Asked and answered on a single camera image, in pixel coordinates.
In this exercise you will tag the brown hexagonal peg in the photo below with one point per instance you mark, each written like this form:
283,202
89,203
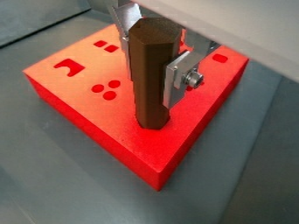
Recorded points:
153,43

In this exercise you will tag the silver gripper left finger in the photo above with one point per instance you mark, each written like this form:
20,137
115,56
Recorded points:
125,14

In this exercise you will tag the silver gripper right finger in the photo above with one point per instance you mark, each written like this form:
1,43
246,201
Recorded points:
181,73

